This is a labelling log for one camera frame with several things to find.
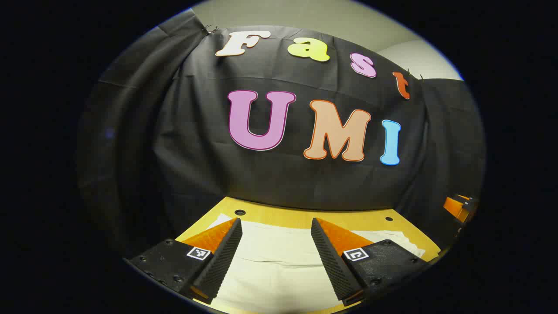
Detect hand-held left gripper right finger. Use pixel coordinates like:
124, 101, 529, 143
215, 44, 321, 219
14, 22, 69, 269
310, 217, 432, 307

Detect white jeans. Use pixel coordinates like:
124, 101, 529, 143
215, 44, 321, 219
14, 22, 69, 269
205, 213, 425, 314

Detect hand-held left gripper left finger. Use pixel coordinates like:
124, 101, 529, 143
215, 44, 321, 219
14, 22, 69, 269
124, 217, 243, 305

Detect black backdrop cloth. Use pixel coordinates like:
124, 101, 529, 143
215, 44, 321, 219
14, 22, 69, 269
76, 9, 487, 258

